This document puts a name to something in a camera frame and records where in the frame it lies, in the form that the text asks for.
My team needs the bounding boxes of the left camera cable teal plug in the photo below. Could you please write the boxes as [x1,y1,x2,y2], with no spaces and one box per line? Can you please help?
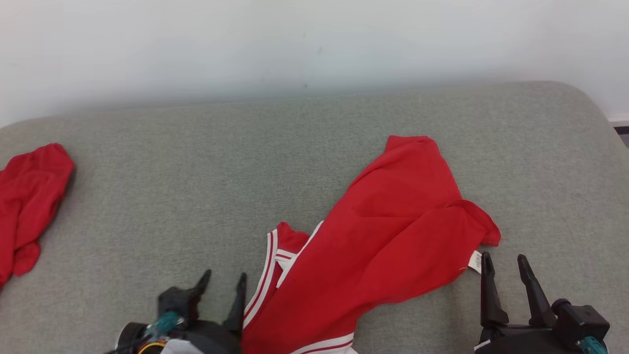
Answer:
[146,311,181,339]

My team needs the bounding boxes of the camera cable teal plug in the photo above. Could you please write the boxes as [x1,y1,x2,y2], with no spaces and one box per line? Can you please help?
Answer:
[146,311,181,339]
[580,336,609,354]

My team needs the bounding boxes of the red shorts with white trim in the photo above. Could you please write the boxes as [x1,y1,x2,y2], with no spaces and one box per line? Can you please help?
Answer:
[241,135,502,354]

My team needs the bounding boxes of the red shorts with white stripe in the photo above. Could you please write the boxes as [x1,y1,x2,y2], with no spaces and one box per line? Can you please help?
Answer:
[0,143,75,288]

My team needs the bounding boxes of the right camera cable teal plug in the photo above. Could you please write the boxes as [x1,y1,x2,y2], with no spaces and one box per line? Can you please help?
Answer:
[580,336,609,354]

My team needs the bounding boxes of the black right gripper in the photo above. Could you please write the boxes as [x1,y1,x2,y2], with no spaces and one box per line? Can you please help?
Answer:
[474,252,590,354]

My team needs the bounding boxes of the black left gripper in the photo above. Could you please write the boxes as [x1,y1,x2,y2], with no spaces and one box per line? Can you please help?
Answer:
[187,269,248,354]

